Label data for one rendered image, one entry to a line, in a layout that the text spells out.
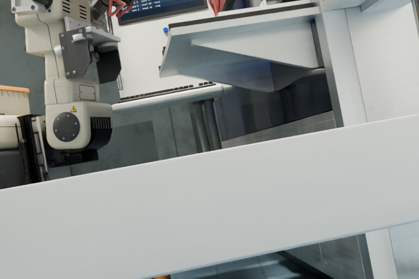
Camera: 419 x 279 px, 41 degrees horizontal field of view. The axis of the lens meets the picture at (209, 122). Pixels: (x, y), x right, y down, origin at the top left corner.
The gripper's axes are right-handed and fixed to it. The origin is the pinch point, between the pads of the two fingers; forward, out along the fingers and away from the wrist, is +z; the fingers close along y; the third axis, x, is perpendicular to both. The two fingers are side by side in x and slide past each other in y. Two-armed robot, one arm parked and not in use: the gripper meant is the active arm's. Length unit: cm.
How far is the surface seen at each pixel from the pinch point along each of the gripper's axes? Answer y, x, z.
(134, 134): -20, 318, 10
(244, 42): 6.6, -2.9, 7.3
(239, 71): 15.1, 47.0, 6.5
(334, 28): 28.7, -13.2, 5.8
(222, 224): -16, -92, 48
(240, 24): 3.9, -11.4, 4.5
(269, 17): 11.8, -11.5, 2.6
